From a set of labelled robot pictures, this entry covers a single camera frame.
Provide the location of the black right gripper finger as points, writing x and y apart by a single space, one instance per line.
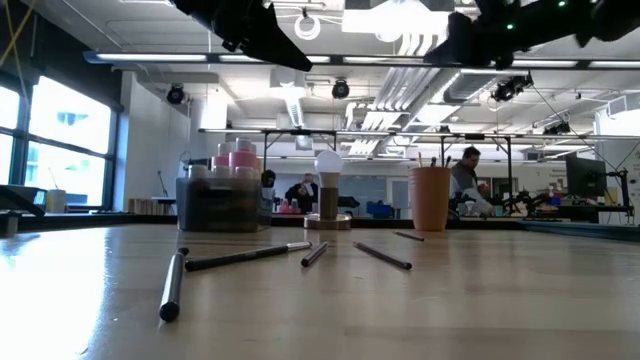
475 55
470 35

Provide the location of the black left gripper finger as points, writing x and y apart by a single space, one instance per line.
275 35
270 55

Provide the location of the large pink paint bottle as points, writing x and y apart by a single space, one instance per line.
243 159
221 161

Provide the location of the black paintbrush gold ferrule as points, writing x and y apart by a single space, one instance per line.
382 256
410 236
419 161

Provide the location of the orange cup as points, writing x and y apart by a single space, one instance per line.
430 200

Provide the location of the black background robot arm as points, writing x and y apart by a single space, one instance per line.
525 202

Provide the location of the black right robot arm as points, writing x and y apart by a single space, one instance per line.
590 20

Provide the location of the white ceiling light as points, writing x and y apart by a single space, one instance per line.
395 22

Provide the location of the black round ceiling fixture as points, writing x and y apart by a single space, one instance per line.
175 94
340 89

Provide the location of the black overhead beam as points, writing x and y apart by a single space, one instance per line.
150 57

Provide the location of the white bulb brass lamp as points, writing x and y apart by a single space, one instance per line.
327 165

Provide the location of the person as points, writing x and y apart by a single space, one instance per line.
465 180
302 192

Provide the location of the black background monitor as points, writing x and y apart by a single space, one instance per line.
585 175

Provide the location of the grey plastic bin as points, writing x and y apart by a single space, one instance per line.
220 210

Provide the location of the blue crate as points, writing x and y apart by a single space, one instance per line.
380 210

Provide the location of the brown wooden rack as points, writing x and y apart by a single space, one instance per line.
145 206

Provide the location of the white mug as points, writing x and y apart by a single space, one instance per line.
56 201

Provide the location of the silver ventilation duct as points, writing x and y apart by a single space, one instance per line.
465 85

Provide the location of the black ceiling camera fixture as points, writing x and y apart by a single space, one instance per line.
510 89

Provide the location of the black window frame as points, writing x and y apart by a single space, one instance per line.
22 135

